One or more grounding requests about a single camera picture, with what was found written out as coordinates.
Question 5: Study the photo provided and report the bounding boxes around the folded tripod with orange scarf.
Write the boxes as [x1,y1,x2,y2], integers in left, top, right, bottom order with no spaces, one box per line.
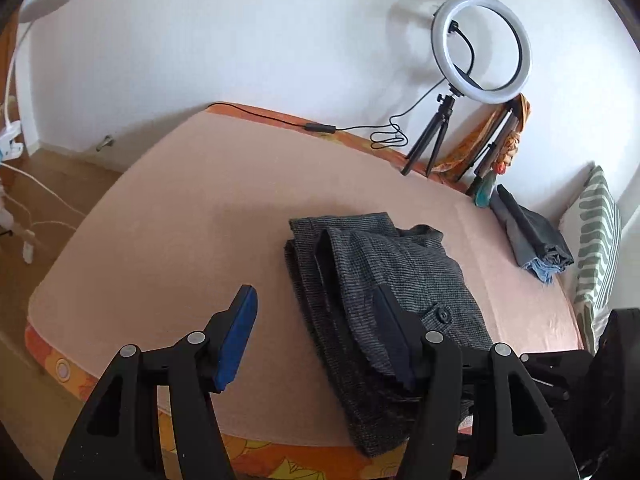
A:
[431,93,530,208]

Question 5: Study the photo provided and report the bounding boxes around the black power cable with switch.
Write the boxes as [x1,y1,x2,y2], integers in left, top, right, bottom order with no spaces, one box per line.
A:
[205,77,449,151]

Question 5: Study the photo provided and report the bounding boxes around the white clip desk lamp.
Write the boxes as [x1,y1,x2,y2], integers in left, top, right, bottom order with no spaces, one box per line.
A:
[1,0,72,162]

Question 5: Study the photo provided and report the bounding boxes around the green patterned white pillow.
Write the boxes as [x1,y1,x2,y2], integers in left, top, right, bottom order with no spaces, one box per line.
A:
[560,166,622,354]

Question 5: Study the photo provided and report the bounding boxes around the grey houndstooth pants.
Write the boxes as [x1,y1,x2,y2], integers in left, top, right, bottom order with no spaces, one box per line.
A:
[284,212,492,457]

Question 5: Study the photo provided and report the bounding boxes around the white ring light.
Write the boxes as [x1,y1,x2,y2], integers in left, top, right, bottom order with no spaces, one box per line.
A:
[431,0,533,105]

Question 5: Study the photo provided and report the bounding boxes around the metal door stopper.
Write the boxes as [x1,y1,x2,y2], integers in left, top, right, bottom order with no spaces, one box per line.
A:
[96,136,115,152]

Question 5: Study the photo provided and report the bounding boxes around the white cable on floor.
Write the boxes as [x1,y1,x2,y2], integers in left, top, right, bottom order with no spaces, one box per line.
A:
[0,159,89,265]

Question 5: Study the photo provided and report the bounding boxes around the orange floral bed sheet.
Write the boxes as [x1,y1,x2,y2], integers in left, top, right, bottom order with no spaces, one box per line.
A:
[22,102,476,480]

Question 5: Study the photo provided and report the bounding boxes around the black mini tripod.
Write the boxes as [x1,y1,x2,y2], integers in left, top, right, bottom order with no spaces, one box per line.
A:
[400,87,461,177]

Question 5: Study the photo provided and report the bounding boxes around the folded dark grey clothes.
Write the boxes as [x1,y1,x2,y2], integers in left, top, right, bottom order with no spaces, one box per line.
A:
[489,184,574,285]

